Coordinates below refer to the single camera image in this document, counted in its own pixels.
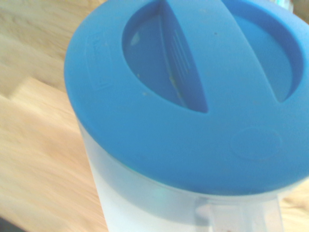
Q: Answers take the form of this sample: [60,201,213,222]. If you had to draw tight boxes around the translucent pitcher with blue lid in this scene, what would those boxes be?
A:
[64,0,309,232]

